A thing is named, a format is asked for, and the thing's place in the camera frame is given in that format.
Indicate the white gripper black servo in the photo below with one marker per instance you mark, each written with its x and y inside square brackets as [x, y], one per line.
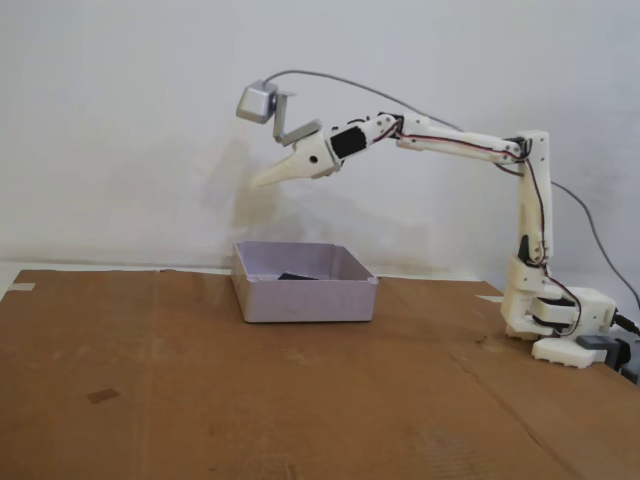
[306, 159]

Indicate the black rectangular block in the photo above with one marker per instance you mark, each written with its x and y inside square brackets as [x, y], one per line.
[295, 276]

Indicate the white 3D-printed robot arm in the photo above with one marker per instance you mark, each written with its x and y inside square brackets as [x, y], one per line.
[450, 137]

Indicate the pale plastic open box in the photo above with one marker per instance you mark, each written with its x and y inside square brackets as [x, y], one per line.
[300, 305]

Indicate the silver webcam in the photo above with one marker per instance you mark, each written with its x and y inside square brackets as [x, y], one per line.
[255, 102]

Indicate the brown cardboard sheet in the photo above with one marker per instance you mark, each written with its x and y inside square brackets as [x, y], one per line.
[150, 400]

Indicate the white tape piece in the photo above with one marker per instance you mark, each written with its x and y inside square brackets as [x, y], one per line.
[23, 287]

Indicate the gray and black table clamp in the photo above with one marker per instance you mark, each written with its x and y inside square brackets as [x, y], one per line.
[592, 343]

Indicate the gray webcam mount bracket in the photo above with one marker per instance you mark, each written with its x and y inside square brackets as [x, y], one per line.
[300, 134]

